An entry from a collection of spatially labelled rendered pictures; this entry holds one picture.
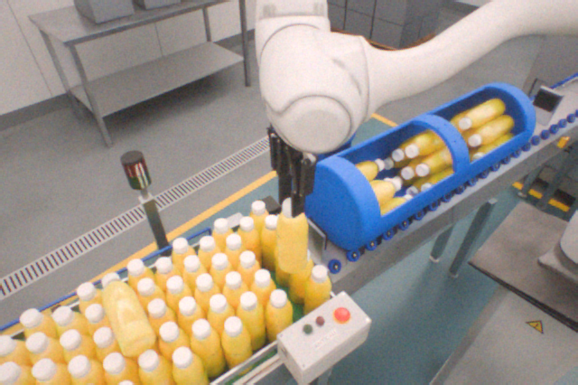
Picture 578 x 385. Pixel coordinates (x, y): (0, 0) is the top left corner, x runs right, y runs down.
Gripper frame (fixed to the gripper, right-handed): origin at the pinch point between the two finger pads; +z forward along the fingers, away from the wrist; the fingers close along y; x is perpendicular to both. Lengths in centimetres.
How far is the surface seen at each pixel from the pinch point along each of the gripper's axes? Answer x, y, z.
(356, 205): -23.6, 3.0, 18.8
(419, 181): -61, 10, 34
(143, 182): 20, 45, 18
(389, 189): -39.8, 5.4, 23.3
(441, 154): -65, 7, 23
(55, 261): 70, 153, 136
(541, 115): -151, 12, 41
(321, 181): -23.5, 18.0, 20.8
